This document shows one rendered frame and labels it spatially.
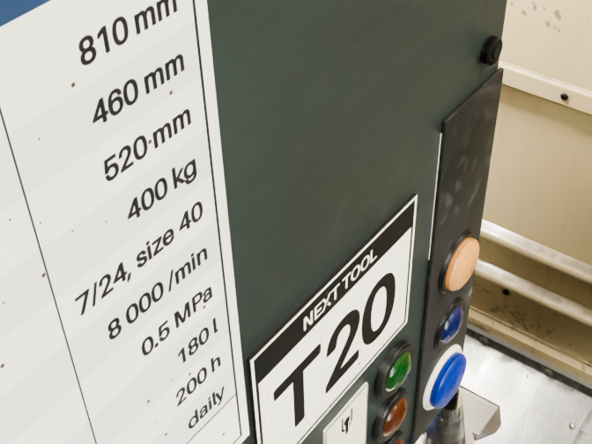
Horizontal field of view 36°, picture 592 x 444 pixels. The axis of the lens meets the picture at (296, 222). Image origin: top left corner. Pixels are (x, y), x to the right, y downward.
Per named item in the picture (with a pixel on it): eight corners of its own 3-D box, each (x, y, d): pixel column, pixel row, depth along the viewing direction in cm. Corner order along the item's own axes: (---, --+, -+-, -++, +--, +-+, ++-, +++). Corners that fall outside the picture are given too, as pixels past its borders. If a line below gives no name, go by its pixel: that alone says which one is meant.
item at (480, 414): (509, 414, 99) (510, 410, 98) (485, 447, 96) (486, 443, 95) (452, 383, 102) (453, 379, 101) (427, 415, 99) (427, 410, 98)
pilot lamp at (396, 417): (410, 418, 43) (412, 388, 41) (384, 450, 42) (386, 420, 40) (399, 411, 43) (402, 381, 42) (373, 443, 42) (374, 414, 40)
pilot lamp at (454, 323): (464, 328, 44) (469, 296, 43) (441, 356, 43) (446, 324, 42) (454, 322, 45) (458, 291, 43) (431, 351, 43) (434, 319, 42)
